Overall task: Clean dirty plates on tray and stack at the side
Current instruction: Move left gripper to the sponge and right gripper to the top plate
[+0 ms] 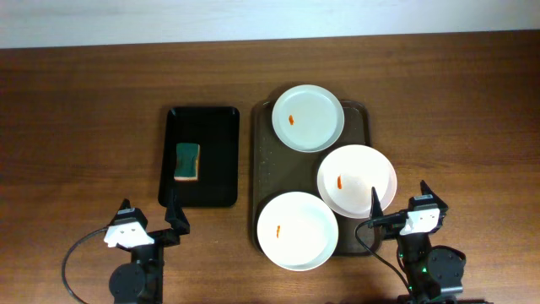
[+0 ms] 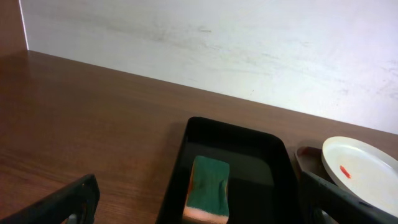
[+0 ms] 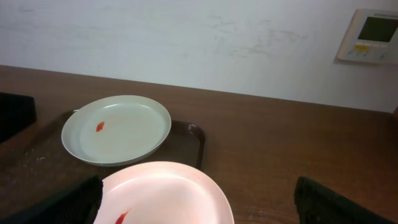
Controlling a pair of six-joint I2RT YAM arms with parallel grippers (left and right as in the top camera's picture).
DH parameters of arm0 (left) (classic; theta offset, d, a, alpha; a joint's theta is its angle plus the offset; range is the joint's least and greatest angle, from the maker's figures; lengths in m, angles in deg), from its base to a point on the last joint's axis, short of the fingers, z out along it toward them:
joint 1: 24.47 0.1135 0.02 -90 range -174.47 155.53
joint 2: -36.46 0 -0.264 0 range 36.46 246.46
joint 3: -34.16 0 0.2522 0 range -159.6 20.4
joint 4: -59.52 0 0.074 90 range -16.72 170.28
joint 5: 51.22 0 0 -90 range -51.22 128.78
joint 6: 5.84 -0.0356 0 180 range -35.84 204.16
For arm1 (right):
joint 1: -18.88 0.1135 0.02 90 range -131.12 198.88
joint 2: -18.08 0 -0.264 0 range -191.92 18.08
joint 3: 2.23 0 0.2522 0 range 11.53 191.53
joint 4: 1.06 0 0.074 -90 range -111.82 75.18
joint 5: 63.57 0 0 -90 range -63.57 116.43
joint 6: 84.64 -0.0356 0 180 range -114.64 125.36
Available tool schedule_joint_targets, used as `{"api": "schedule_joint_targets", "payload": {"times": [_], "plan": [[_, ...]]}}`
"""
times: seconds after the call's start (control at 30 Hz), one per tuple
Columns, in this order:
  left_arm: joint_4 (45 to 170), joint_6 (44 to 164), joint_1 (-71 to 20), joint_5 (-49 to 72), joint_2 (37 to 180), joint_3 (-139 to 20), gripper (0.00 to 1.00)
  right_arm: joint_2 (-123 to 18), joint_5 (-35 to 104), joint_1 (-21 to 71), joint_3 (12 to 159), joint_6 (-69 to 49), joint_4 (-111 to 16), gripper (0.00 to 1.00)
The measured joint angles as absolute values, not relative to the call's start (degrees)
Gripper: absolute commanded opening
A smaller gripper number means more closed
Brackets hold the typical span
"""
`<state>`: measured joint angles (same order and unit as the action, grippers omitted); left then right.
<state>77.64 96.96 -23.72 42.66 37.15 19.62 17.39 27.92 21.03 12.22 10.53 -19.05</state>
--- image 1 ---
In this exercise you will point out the pinkish white plate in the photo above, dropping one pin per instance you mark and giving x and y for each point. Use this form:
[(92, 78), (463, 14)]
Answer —
[(346, 177)]

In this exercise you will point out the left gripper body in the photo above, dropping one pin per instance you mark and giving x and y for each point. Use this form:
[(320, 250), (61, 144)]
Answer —
[(158, 236)]

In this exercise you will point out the green orange sponge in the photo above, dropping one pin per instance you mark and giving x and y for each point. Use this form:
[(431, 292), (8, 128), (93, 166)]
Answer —
[(187, 162)]

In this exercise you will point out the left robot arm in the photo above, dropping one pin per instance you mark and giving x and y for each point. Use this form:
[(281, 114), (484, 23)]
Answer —
[(141, 281)]

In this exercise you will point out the cream white plate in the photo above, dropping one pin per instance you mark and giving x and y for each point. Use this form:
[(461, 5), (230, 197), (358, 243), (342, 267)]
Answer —
[(297, 231)]

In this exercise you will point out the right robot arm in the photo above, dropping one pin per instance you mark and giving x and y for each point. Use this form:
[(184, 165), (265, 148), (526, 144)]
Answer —
[(431, 274)]

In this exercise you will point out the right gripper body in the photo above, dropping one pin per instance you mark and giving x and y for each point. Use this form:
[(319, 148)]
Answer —
[(394, 218)]

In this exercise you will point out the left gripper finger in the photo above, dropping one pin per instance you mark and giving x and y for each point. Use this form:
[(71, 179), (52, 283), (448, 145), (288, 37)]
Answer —
[(175, 216), (125, 204)]

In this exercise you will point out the grey-white plate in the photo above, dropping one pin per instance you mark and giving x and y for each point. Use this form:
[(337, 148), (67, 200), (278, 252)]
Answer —
[(308, 118)]

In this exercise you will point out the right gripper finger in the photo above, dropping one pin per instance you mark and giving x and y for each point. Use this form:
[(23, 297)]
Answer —
[(427, 192), (376, 210)]

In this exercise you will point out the black small tray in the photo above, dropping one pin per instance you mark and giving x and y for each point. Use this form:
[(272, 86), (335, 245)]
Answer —
[(201, 157)]

